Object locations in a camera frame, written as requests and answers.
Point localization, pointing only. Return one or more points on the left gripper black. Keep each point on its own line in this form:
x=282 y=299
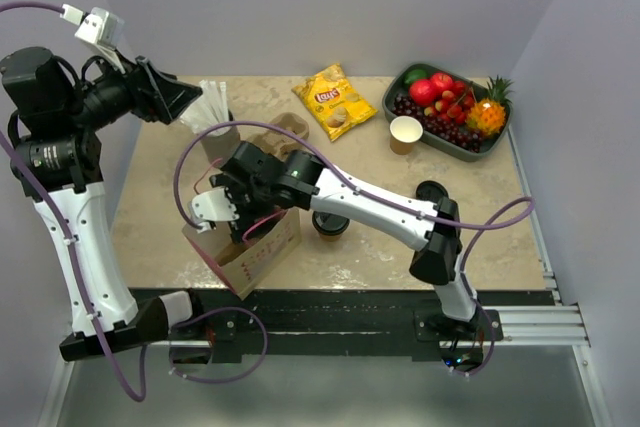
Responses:
x=155 y=95

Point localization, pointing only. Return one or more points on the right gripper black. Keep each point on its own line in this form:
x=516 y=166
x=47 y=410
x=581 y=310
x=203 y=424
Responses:
x=246 y=224

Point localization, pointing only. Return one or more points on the paper bag pink white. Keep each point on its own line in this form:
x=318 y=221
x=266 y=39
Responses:
x=264 y=254

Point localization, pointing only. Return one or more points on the brown paper coffee cup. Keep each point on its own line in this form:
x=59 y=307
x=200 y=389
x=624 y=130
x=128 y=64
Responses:
x=405 y=132

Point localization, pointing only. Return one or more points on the black coffee cup lid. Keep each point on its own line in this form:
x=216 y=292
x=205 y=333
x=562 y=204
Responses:
x=430 y=191

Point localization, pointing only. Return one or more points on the cardboard cup carrier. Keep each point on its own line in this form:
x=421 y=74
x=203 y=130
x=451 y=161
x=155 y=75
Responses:
x=230 y=252
x=278 y=144

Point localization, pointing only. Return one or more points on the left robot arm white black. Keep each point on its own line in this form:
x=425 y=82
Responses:
x=56 y=158

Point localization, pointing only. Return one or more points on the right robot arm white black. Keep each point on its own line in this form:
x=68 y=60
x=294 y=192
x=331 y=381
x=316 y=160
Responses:
x=253 y=184

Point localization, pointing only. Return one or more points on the grey straw holder cup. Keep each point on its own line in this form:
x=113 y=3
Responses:
x=221 y=146

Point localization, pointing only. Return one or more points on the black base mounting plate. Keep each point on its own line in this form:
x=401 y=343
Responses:
x=346 y=323

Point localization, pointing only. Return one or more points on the yellow Lays chips bag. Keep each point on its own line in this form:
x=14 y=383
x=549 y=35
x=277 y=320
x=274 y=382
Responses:
x=333 y=101

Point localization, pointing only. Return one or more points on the dark green fruit tray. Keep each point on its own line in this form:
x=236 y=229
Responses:
x=488 y=144

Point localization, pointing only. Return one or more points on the large red apple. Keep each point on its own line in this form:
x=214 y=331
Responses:
x=423 y=92

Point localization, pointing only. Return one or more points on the dark grape bunch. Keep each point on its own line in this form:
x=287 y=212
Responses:
x=435 y=125

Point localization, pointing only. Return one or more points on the small red apple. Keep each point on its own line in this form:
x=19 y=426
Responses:
x=442 y=82

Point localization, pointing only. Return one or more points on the orange toy pineapple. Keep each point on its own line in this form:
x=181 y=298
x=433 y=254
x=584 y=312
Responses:
x=488 y=116

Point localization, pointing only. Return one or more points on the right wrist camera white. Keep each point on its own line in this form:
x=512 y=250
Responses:
x=211 y=207

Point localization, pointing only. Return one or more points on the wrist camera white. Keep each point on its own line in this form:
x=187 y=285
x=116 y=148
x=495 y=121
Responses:
x=99 y=29
x=211 y=207

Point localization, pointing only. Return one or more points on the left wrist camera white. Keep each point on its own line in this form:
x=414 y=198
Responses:
x=99 y=29

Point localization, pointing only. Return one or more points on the aluminium rail frame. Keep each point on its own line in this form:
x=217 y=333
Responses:
x=529 y=370

